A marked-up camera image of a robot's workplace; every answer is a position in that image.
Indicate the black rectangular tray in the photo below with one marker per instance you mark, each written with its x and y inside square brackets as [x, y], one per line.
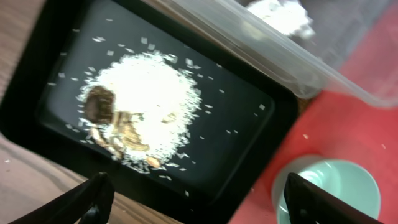
[24, 101]

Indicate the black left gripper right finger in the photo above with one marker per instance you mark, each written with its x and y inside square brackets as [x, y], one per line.
[309, 204]

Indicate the clear plastic bin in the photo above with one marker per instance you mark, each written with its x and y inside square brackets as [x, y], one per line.
[304, 66]

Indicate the red serving tray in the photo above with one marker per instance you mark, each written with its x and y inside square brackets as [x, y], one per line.
[340, 126]

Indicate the green bowl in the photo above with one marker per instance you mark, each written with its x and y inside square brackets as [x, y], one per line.
[343, 179]

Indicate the rice and food scraps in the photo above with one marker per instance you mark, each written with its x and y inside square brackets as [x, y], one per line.
[157, 106]

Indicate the white tissue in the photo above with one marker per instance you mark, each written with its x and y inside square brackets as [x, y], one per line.
[288, 17]

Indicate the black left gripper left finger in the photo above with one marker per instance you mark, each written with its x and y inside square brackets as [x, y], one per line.
[88, 203]

